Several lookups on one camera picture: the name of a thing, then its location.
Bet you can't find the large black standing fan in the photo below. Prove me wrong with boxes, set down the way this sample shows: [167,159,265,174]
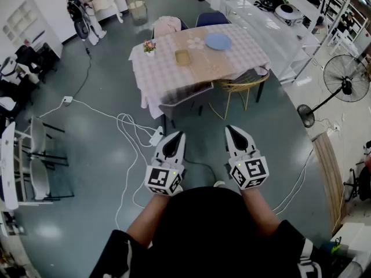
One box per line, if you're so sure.
[296,54,371,128]

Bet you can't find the white chair with black frame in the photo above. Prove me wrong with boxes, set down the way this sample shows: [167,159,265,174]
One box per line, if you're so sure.
[13,115,75,202]

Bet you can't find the small potted pink flowers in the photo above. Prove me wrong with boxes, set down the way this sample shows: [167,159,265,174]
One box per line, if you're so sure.
[143,39,157,57]

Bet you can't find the person's right forearm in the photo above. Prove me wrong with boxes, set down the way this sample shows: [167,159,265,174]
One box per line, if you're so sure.
[239,187,282,233]

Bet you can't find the white looped floor cable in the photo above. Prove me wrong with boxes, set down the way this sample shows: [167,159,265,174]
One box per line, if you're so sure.
[39,98,159,231]

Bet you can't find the person's left forearm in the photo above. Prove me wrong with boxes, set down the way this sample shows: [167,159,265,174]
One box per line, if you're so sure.
[126,194,171,248]

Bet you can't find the white shelving rack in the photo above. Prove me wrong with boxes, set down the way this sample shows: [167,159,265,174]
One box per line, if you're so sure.
[303,0,366,56]

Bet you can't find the long white counter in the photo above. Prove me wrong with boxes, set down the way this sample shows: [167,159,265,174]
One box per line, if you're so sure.
[219,0,321,84]

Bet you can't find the white flower-shaped coaster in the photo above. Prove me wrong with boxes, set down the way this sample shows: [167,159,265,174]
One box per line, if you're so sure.
[186,37,206,50]

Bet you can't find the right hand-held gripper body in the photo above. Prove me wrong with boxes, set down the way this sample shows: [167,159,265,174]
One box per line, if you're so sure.
[228,149,270,191]

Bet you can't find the person's black shirt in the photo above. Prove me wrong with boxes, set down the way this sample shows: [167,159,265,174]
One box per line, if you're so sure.
[89,185,353,278]

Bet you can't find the beige table runner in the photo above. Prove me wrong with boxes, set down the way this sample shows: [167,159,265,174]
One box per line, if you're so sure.
[166,27,247,82]

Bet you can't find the wooden board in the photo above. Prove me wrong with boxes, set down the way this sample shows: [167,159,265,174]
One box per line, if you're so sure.
[312,131,348,235]

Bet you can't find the white cube shelf unit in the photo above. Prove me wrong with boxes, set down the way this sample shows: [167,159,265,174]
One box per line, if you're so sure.
[2,0,64,58]

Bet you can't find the white power strip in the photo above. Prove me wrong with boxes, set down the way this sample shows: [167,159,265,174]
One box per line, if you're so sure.
[148,126,164,147]

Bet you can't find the white round appliance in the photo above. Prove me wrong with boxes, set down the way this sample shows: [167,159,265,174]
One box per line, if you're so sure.
[273,3,304,26]

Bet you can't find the white box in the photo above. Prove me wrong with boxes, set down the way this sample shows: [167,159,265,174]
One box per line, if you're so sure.
[330,221,371,272]

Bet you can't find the thin black cable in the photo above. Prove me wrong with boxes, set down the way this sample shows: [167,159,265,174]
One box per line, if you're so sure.
[184,158,217,182]

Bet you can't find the black office chair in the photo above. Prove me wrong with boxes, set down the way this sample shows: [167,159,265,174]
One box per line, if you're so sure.
[13,43,60,84]

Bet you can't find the black floor cable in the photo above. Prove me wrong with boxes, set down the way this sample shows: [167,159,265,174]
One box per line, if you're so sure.
[66,39,93,105]

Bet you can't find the black round appliance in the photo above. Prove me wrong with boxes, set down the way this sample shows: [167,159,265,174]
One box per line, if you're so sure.
[259,0,284,12]

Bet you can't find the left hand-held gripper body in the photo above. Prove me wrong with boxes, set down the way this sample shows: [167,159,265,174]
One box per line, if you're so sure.
[144,152,187,197]

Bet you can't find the white side table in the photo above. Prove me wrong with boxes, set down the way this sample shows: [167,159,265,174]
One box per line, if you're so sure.
[0,121,20,211]

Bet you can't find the grey upholstered chair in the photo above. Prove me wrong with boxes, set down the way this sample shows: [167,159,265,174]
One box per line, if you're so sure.
[158,81,216,129]

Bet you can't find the gold wire chair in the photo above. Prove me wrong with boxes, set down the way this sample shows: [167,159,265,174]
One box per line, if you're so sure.
[208,68,271,121]

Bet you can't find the dark blue chair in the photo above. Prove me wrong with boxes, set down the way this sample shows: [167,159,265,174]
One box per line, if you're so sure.
[195,12,231,28]

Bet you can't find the blue round plate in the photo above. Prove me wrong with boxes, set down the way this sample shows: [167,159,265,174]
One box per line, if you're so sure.
[205,33,233,51]

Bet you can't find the chair with pink garment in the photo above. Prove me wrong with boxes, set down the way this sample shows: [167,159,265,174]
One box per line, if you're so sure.
[150,16,190,40]

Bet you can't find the long white cable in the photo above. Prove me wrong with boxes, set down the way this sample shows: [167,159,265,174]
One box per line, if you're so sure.
[271,148,316,216]

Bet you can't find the pink garment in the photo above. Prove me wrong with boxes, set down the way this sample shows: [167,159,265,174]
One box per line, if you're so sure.
[153,16,182,39]

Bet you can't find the pink checked tablecloth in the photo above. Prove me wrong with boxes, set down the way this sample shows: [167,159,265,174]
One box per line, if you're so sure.
[128,23,272,120]

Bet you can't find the table with checked cloth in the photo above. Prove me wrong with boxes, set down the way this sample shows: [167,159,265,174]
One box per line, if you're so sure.
[128,23,272,136]

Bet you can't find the beige rectangular container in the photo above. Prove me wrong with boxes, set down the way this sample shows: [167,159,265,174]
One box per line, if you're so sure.
[174,49,192,67]

